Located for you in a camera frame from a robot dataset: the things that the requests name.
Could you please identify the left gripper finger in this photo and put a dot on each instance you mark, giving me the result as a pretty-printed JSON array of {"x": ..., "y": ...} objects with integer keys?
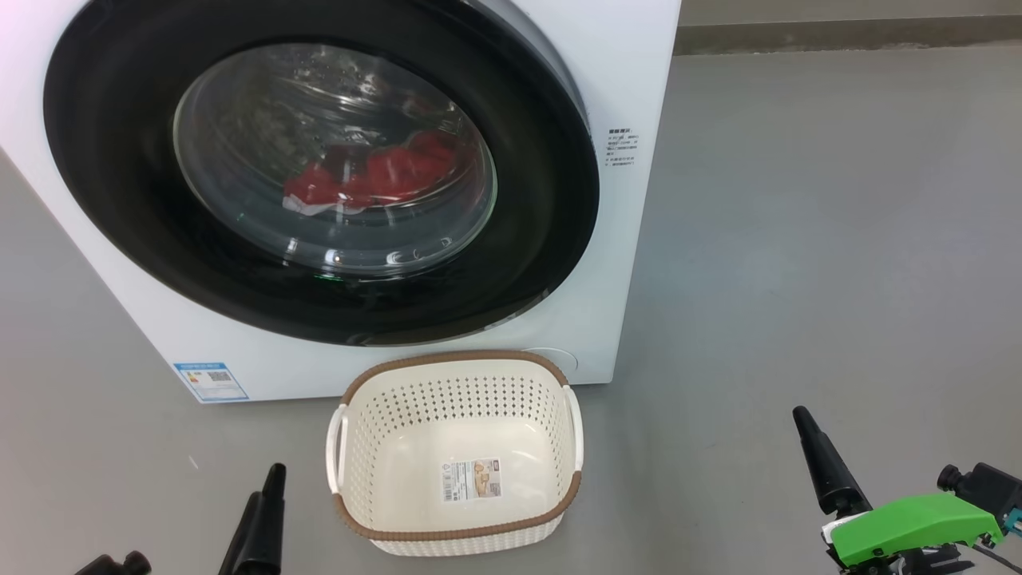
[
  {"x": 271, "y": 519},
  {"x": 241, "y": 543}
]

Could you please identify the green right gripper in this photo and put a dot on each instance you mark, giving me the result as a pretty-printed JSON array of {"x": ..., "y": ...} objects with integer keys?
[{"x": 918, "y": 523}]

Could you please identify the washing machine door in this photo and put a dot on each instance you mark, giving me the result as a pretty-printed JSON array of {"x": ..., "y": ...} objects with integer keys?
[{"x": 120, "y": 200}]

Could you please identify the red and white garment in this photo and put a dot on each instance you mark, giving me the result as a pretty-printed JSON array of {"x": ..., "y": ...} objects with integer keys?
[{"x": 391, "y": 172}]

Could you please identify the printed food label with barcode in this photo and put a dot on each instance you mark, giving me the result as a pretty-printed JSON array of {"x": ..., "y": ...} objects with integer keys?
[{"x": 469, "y": 481}]

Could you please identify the cream perforated basket brown rim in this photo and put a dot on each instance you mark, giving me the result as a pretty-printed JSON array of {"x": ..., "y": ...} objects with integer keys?
[{"x": 511, "y": 415}]

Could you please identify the white front-load washing machine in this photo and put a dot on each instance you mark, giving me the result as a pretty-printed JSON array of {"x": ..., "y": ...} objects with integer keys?
[{"x": 623, "y": 64}]

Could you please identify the blue energy label sticker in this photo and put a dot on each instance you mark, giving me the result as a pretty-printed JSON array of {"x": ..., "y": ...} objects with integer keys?
[{"x": 211, "y": 383}]

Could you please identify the round drain filter cover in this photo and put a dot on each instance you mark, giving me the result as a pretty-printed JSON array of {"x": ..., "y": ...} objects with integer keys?
[{"x": 560, "y": 358}]

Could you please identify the small printed text label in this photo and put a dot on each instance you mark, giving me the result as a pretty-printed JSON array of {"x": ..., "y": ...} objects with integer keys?
[{"x": 621, "y": 148}]

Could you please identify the dark grey skirting board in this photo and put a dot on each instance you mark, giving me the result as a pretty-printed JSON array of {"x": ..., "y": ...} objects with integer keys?
[{"x": 838, "y": 36}]

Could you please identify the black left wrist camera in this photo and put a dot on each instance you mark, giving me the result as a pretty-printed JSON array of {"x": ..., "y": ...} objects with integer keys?
[{"x": 120, "y": 565}]

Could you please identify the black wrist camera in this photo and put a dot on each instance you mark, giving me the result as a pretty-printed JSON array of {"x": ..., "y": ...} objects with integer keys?
[
  {"x": 120, "y": 565},
  {"x": 986, "y": 487}
]

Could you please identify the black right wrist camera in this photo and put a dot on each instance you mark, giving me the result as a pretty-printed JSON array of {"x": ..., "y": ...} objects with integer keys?
[{"x": 986, "y": 487}]

